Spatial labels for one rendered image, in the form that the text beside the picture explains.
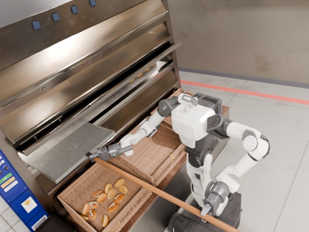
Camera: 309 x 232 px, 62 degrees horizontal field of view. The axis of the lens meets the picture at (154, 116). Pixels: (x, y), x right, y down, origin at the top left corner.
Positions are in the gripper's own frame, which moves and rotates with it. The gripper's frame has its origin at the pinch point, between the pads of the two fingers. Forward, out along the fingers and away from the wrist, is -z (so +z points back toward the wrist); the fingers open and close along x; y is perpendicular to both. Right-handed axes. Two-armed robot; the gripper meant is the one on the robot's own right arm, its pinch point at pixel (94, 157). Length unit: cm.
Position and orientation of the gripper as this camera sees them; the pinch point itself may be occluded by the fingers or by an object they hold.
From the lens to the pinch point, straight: 186.3
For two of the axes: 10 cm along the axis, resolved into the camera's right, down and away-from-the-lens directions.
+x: -2.0, -8.0, -5.7
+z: 9.4, -3.3, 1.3
